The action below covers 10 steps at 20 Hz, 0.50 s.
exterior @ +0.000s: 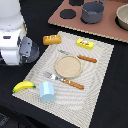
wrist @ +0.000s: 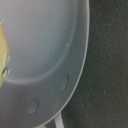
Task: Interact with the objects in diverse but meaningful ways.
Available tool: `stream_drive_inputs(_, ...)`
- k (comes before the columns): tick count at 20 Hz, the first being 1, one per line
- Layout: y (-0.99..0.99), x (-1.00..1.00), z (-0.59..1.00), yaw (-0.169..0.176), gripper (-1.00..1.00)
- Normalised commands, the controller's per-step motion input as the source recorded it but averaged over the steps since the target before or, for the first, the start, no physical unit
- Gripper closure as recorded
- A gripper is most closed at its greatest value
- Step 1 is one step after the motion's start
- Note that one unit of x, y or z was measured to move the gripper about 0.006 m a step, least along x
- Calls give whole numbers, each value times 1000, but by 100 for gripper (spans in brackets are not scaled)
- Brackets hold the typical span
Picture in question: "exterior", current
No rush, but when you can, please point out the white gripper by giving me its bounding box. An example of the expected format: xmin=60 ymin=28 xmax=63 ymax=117
xmin=0 ymin=29 xmax=32 ymax=65

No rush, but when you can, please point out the yellow toy banana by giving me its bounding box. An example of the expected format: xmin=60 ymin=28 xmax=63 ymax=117
xmin=12 ymin=81 xmax=36 ymax=93

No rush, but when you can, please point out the orange toy bread loaf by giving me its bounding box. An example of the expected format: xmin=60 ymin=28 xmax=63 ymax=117
xmin=43 ymin=35 xmax=61 ymax=45

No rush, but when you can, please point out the light blue milk carton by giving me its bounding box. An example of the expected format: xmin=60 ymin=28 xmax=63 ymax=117
xmin=39 ymin=82 xmax=55 ymax=103

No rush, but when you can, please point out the yellow toy box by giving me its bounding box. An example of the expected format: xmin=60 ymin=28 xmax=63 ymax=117
xmin=76 ymin=38 xmax=94 ymax=50

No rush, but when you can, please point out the grey cooking pot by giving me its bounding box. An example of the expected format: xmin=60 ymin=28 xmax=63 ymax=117
xmin=81 ymin=0 xmax=104 ymax=24

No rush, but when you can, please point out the grey frying pan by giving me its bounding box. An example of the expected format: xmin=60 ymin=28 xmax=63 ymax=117
xmin=20 ymin=40 xmax=39 ymax=65

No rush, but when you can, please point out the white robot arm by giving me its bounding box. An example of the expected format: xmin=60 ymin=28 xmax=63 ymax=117
xmin=0 ymin=0 xmax=32 ymax=65

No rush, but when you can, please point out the round wooden plate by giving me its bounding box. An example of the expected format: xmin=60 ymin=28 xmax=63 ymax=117
xmin=55 ymin=55 xmax=82 ymax=79

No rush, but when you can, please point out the beige woven placemat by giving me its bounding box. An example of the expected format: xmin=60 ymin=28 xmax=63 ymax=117
xmin=14 ymin=31 xmax=114 ymax=128

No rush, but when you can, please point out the beige bowl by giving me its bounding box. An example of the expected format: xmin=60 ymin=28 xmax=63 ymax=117
xmin=116 ymin=4 xmax=128 ymax=30

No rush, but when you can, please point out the fork with wooden handle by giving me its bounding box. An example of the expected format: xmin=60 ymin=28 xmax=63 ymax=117
xmin=43 ymin=71 xmax=84 ymax=90

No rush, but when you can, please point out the knife with wooden handle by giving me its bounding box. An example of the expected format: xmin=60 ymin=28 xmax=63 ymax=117
xmin=58 ymin=50 xmax=97 ymax=63

